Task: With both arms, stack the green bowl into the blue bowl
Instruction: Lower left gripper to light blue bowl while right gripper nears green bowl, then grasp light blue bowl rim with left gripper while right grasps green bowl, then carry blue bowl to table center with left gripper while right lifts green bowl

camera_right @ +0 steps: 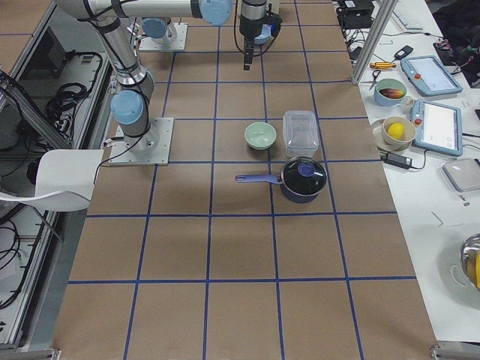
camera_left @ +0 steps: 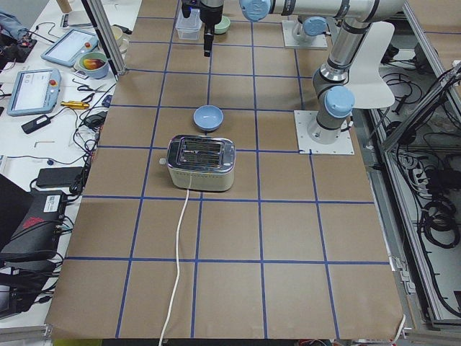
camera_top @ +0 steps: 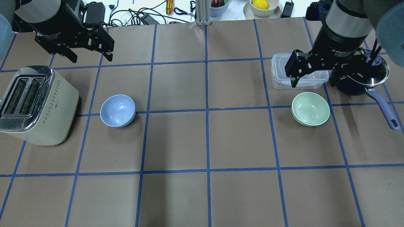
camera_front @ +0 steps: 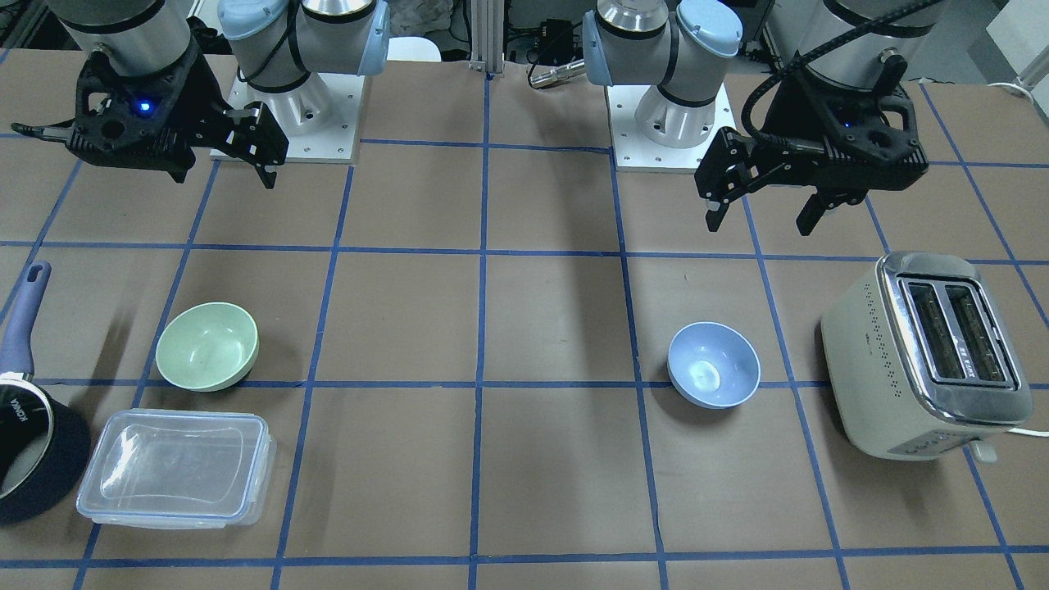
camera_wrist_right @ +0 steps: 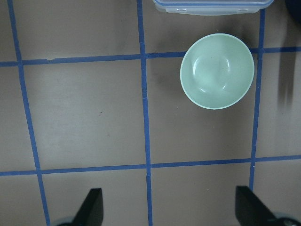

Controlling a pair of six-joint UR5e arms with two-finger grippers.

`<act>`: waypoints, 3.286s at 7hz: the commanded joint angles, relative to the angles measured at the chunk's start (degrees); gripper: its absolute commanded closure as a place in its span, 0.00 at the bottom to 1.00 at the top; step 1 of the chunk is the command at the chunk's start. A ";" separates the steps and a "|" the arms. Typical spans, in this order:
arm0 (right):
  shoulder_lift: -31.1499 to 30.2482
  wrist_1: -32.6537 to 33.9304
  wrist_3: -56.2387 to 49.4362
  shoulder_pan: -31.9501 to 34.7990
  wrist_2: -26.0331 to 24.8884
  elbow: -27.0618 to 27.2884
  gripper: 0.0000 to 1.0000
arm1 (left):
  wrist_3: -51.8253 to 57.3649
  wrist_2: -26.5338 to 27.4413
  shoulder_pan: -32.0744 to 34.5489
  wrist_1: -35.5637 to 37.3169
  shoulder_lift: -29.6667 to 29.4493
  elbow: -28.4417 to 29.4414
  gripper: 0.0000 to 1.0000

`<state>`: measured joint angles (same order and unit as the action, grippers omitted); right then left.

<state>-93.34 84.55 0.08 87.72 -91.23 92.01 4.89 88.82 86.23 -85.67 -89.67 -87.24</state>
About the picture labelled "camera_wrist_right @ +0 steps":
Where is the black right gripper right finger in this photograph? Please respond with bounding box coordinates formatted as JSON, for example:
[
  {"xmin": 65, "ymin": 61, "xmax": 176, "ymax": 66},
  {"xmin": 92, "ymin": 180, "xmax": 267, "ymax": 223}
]
[{"xmin": 235, "ymin": 186, "xmax": 280, "ymax": 226}]

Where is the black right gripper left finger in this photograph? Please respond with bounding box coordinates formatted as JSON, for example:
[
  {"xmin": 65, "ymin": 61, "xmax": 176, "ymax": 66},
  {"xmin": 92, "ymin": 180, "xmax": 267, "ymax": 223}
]
[{"xmin": 71, "ymin": 188, "xmax": 104, "ymax": 226}]

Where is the light green bowl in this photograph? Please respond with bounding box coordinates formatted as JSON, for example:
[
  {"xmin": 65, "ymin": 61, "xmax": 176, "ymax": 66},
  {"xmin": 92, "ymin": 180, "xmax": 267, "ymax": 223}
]
[{"xmin": 180, "ymin": 33, "xmax": 255, "ymax": 110}]

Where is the dark blue saucepan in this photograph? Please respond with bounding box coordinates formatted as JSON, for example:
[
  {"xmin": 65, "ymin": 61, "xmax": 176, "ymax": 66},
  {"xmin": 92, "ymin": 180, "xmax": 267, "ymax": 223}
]
[{"xmin": 285, "ymin": 0, "xmax": 301, "ymax": 23}]

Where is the clear plastic food container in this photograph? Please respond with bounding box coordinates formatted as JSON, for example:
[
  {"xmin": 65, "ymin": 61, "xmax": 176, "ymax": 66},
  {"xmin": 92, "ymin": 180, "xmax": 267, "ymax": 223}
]
[{"xmin": 153, "ymin": 0, "xmax": 274, "ymax": 16}]

